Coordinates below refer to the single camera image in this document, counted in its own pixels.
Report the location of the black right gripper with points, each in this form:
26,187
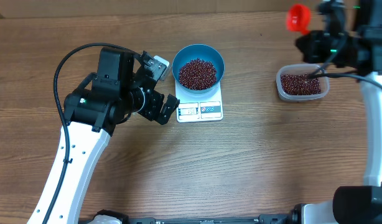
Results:
312,55

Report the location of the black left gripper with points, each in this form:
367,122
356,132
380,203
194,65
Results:
150,112

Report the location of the red beans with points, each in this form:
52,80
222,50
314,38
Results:
200,75

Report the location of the red measuring scoop blue handle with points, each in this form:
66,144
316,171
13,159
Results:
298,19

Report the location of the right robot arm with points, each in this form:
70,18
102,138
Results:
363,204

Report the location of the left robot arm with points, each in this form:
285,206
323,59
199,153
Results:
122,85

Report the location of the white kitchen scale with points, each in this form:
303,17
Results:
199,107

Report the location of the blue bowl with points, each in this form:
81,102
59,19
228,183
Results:
203,52

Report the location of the clear plastic container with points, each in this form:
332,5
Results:
303,97

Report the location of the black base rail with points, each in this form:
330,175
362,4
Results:
206,219

